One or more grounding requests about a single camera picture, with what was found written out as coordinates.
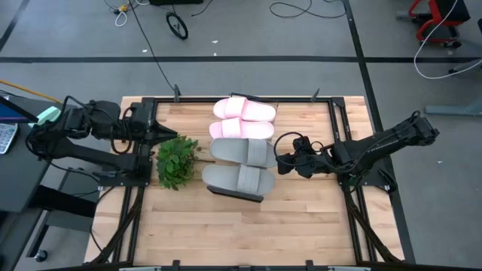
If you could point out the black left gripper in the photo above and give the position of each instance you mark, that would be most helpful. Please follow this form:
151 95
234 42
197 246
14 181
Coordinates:
145 122

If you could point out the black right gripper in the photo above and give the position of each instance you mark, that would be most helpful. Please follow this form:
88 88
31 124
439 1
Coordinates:
316 158

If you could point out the red and black cart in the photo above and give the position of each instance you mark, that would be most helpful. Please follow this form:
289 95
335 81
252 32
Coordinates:
438 19

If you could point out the pink slide sandal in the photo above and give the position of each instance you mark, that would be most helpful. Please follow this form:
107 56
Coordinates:
244 109
241 128

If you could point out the black desk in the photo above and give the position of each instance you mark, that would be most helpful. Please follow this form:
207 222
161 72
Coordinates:
19 173

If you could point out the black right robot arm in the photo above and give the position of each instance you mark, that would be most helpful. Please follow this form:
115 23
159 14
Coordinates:
384 145

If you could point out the grey slide sandal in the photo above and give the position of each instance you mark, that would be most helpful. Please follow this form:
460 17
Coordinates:
244 152
241 180

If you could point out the mint green object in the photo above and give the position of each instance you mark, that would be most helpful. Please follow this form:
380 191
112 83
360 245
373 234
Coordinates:
45 116

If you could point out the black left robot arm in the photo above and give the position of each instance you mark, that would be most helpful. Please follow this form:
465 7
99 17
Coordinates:
86 128

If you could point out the grey calculator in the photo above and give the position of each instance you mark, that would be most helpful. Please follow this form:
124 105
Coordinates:
7 137

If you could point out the green leafy plant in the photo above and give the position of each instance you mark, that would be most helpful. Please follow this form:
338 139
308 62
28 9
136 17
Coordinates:
175 162

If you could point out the grey table leg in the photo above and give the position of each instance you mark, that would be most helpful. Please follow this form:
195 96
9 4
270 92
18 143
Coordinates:
459 105

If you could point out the black table frame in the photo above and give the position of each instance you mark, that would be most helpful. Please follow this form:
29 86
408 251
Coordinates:
340 124

